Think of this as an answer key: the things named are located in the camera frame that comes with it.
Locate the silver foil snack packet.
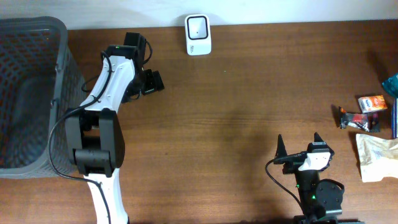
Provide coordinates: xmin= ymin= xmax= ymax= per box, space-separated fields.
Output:
xmin=338 ymin=106 xmax=380 ymax=133

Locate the small orange snack packet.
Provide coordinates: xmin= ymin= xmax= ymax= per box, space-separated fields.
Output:
xmin=358 ymin=95 xmax=387 ymax=113

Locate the beige PanTree snack pouch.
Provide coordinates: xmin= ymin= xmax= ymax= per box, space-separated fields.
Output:
xmin=356 ymin=134 xmax=397 ymax=182

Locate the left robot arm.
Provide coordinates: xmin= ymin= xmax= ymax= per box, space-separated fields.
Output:
xmin=65 ymin=32 xmax=164 ymax=223

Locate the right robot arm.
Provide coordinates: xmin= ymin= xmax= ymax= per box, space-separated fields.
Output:
xmin=270 ymin=133 xmax=360 ymax=223

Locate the white barcode scanner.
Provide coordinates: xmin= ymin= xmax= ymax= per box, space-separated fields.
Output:
xmin=184 ymin=14 xmax=212 ymax=56

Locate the grey plastic mesh basket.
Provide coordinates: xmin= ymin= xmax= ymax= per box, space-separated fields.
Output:
xmin=1 ymin=17 xmax=86 ymax=179

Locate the right black cable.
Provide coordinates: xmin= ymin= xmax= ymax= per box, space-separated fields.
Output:
xmin=264 ymin=152 xmax=305 ymax=212

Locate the black cable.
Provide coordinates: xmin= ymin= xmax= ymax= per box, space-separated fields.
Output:
xmin=264 ymin=152 xmax=305 ymax=212
xmin=46 ymin=51 xmax=113 ymax=224

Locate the left black cable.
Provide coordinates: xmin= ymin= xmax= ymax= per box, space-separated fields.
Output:
xmin=46 ymin=51 xmax=113 ymax=224

